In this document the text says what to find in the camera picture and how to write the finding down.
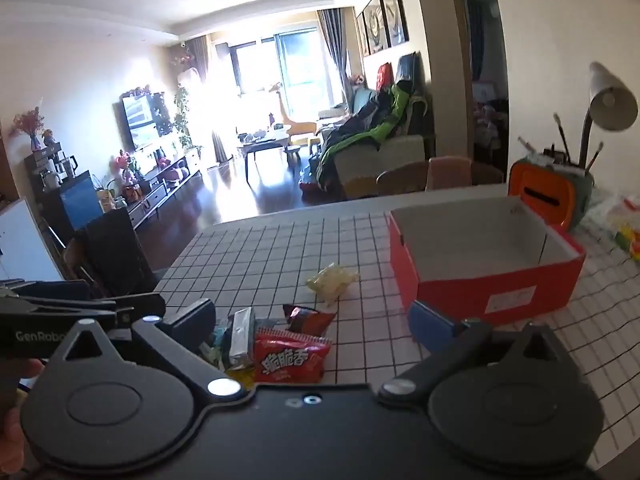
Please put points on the pale yellow snack packet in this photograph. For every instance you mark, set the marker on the pale yellow snack packet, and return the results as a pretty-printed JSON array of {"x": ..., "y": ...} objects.
[{"x": 332, "y": 280}]

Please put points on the wooden chair with dark cloth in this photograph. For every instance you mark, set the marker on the wooden chair with dark cloth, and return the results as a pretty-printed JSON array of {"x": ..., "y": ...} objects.
[{"x": 112, "y": 250}]

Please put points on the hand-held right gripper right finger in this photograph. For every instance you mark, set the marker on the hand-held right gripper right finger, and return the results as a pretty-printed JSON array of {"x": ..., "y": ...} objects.
[{"x": 435, "y": 322}]

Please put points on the grey curtain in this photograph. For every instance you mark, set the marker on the grey curtain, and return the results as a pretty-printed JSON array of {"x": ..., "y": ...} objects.
[{"x": 334, "y": 55}]

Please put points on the silver snack packet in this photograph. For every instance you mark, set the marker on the silver snack packet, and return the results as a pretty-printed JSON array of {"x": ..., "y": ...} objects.
[{"x": 242, "y": 335}]

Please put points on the red flower vase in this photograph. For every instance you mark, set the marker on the red flower vase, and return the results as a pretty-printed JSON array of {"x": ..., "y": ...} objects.
[{"x": 31, "y": 125}]

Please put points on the person's left hand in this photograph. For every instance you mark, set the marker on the person's left hand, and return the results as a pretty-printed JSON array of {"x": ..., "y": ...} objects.
[{"x": 11, "y": 440}]

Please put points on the yellow cartoon snack packet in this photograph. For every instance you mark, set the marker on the yellow cartoon snack packet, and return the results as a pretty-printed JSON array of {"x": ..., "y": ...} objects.
[{"x": 240, "y": 375}]

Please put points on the television cabinet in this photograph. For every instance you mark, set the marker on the television cabinet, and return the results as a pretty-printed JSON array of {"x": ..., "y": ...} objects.
[{"x": 160, "y": 185}]

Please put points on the giraffe toy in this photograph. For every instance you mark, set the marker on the giraffe toy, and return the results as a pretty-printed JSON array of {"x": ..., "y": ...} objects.
[{"x": 279, "y": 105}]

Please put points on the dark cabinet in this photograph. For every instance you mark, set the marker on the dark cabinet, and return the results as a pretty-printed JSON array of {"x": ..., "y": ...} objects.
[{"x": 75, "y": 200}]

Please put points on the television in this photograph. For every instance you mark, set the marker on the television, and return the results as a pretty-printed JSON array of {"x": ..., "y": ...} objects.
[{"x": 142, "y": 120}]

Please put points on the orange tissue box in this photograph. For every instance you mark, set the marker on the orange tissue box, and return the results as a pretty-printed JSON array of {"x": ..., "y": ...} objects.
[{"x": 535, "y": 180}]

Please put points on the sofa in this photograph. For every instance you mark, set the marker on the sofa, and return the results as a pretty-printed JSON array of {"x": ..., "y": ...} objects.
[{"x": 400, "y": 155}]

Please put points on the grey desk lamp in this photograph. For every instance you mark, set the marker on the grey desk lamp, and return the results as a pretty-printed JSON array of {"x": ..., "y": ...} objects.
[{"x": 607, "y": 95}]

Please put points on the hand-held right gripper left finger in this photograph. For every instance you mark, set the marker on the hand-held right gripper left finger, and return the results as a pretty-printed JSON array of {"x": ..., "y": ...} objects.
[{"x": 192, "y": 317}]

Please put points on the dark red-brown snack packet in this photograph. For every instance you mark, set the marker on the dark red-brown snack packet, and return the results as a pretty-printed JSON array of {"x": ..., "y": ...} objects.
[{"x": 310, "y": 319}]

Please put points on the red cardboard box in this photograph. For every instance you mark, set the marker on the red cardboard box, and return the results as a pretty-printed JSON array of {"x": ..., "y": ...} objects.
[{"x": 475, "y": 240}]

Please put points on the colourful plastic bag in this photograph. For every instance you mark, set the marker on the colourful plastic bag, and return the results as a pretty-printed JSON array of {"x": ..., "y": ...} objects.
[{"x": 622, "y": 220}]

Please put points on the framed wall picture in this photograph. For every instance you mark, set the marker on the framed wall picture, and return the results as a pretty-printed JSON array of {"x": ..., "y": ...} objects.
[
  {"x": 395, "y": 10},
  {"x": 363, "y": 35},
  {"x": 376, "y": 22}
]

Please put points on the coffee table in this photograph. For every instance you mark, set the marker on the coffee table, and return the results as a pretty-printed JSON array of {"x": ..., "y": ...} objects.
[{"x": 265, "y": 142}]

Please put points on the paintbrush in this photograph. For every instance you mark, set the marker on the paintbrush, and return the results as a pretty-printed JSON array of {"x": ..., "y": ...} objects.
[
  {"x": 527, "y": 146},
  {"x": 595, "y": 156},
  {"x": 561, "y": 135}
]

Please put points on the red snack packet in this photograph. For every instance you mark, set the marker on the red snack packet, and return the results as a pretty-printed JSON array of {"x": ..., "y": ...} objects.
[{"x": 290, "y": 357}]

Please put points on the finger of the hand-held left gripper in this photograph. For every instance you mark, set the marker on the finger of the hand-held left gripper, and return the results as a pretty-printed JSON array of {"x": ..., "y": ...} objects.
[
  {"x": 45, "y": 290},
  {"x": 140, "y": 306}
]

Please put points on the green snack packet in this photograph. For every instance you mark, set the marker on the green snack packet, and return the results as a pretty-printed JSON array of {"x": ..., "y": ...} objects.
[{"x": 220, "y": 345}]

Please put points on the green black jacket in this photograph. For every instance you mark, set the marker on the green black jacket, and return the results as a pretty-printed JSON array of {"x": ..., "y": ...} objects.
[{"x": 360, "y": 135}]

